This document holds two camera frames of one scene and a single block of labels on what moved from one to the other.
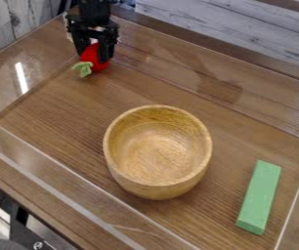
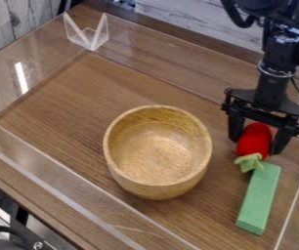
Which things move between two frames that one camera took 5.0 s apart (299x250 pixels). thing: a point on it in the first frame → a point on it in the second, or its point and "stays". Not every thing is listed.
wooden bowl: (156, 147) stays
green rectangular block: (256, 207) stays
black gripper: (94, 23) → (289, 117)
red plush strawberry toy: (90, 62) → (253, 145)
